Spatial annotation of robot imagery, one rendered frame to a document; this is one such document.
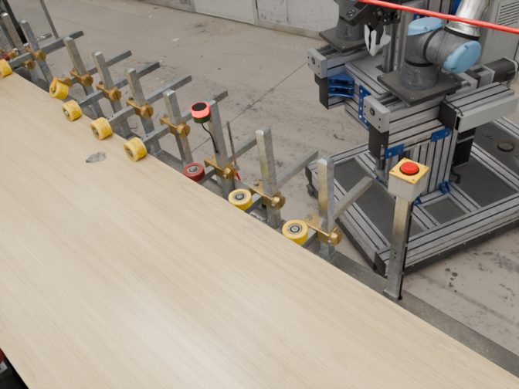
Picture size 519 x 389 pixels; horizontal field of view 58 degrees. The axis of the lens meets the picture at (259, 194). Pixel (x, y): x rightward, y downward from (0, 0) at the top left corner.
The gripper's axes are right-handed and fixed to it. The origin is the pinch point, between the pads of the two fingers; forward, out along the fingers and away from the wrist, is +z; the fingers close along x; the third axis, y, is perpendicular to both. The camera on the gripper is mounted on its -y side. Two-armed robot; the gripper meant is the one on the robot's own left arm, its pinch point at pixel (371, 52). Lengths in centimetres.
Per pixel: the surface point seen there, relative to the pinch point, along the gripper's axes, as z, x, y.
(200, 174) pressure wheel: 42, 23, -56
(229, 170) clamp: 45, 24, -45
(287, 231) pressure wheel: 41, -19, -39
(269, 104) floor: 132, 191, 34
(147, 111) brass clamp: 37, 69, -65
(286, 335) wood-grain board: 42, -51, -55
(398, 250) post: 38, -43, -16
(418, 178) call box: 9.9, -45.2, -14.4
